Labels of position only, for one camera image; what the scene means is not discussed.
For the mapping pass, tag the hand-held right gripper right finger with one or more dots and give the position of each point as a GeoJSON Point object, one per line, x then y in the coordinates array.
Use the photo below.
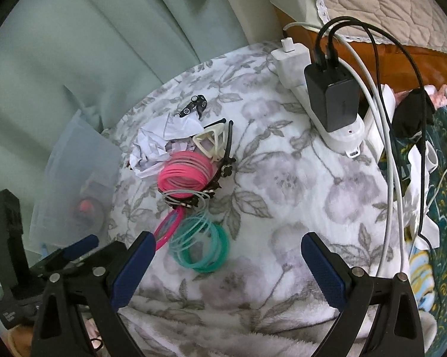
{"type": "Point", "coordinates": [323, 271]}

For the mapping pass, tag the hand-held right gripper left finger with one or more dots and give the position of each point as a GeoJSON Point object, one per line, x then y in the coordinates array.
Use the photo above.
{"type": "Point", "coordinates": [134, 267]}

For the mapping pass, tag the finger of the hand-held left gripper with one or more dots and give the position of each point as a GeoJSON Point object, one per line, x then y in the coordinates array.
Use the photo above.
{"type": "Point", "coordinates": [80, 246]}

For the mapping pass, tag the pink round mirror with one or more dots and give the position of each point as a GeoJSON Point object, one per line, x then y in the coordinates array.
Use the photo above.
{"type": "Point", "coordinates": [164, 230]}

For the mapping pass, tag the clear plastic storage container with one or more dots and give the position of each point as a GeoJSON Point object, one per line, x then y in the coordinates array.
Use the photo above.
{"type": "Point", "coordinates": [67, 178]}

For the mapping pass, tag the clear thin bangles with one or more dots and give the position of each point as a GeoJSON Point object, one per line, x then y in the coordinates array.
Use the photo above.
{"type": "Point", "coordinates": [178, 193]}

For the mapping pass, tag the teal bangles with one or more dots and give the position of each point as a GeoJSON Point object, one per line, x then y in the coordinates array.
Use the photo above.
{"type": "Point", "coordinates": [223, 245]}

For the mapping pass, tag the white paper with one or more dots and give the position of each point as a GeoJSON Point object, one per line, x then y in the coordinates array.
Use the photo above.
{"type": "Point", "coordinates": [149, 145]}

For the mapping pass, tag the pink bangles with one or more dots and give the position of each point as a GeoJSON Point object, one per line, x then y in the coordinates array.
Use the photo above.
{"type": "Point", "coordinates": [204, 163]}

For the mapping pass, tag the black flower headband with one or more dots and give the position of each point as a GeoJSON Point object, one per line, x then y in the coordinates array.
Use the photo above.
{"type": "Point", "coordinates": [227, 169]}

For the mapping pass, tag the cream triangular plastic frame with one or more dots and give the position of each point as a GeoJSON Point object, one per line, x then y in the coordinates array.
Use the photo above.
{"type": "Point", "coordinates": [216, 131]}

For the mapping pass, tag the black toy car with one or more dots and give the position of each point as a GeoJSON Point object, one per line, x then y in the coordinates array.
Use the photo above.
{"type": "Point", "coordinates": [198, 101]}

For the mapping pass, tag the red plastic item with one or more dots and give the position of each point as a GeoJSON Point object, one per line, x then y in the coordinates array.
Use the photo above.
{"type": "Point", "coordinates": [85, 206]}

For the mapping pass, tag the grey floral blanket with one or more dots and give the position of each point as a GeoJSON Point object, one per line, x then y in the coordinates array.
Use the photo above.
{"type": "Point", "coordinates": [283, 193]}

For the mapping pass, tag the white power strip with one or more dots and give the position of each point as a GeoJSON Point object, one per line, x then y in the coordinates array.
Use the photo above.
{"type": "Point", "coordinates": [342, 137]}

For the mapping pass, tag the teal patterned cloth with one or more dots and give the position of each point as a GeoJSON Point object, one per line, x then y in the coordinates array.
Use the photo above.
{"type": "Point", "coordinates": [446, 200]}

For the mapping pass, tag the black charger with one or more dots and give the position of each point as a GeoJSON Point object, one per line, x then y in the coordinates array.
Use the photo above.
{"type": "Point", "coordinates": [331, 96]}

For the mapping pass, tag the black cloth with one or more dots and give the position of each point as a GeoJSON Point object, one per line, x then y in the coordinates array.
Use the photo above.
{"type": "Point", "coordinates": [413, 113]}

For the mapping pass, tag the white charger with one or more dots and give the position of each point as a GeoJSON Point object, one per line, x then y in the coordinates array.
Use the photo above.
{"type": "Point", "coordinates": [288, 67]}

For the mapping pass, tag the wooden bed frame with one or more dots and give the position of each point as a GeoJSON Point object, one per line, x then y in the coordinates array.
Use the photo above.
{"type": "Point", "coordinates": [394, 63]}

